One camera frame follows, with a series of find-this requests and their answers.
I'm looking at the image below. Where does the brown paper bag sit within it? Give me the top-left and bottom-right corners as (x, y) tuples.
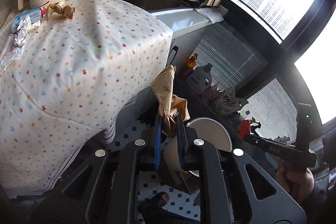
(151, 65), (190, 138)

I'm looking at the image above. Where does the red dark wrapper piece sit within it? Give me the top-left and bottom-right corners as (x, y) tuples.
(239, 117), (261, 139)

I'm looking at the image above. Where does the white trash bin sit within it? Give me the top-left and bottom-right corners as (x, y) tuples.
(163, 117), (232, 177)

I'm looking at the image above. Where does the person's right hand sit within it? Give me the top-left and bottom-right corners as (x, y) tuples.
(275, 164), (315, 203)

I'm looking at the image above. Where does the person's foot in sandal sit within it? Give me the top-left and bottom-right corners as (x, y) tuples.
(138, 192), (170, 218)

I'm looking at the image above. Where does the white laundry detergent bottle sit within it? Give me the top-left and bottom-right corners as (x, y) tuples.
(186, 63), (213, 94)

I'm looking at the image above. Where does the green white refill pouch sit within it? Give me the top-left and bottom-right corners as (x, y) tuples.
(211, 86), (248, 115)

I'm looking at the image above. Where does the orange spray bottle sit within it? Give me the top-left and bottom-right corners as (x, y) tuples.
(183, 52), (198, 76)

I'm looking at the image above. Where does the floral white tablecloth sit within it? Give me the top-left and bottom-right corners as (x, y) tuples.
(1, 0), (173, 197)

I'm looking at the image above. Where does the crumpled brown paper piece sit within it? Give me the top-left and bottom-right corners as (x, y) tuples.
(46, 5), (75, 21)

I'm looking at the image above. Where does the crumpled white paper wrapper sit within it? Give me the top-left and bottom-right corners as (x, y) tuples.
(1, 26), (39, 73)

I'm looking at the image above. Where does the crumpled aluminium foil ball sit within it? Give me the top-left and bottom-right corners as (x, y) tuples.
(13, 25), (29, 47)

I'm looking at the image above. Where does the blue white milk carton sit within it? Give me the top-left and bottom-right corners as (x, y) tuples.
(11, 7), (42, 34)

